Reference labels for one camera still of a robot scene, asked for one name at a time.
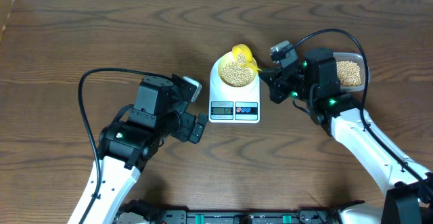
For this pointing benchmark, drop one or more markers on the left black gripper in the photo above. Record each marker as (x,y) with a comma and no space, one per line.
(184,132)

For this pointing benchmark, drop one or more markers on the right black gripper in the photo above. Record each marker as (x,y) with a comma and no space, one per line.
(275,83)

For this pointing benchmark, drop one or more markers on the yellow measuring scoop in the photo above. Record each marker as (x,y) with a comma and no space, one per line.
(243,57)

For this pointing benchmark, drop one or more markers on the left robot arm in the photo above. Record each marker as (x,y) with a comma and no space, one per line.
(132,138)

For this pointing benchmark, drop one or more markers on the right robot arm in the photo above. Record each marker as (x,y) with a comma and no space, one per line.
(406,184)

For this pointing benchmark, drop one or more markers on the white digital kitchen scale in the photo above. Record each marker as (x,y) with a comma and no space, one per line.
(229,104)

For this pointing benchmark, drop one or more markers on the soybeans in bowl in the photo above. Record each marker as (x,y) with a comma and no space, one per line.
(236,76)

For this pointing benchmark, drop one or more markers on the pale yellow bowl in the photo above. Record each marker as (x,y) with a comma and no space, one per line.
(228,57)

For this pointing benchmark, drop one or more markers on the pile of soybeans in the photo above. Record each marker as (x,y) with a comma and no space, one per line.
(349,73)

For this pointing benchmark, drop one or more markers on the clear plastic container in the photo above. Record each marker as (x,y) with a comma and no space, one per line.
(342,56)

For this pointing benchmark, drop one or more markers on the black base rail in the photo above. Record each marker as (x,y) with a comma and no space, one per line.
(138,211)

